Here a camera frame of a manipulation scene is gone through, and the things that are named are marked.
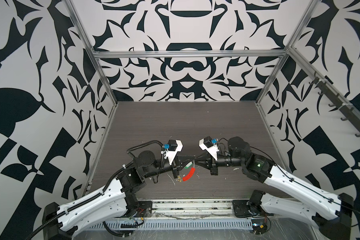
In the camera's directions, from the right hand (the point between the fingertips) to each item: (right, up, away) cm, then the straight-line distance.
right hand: (194, 161), depth 62 cm
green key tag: (-2, -2, +1) cm, 3 cm away
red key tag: (-1, -4, 0) cm, 4 cm away
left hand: (0, +3, -3) cm, 5 cm away
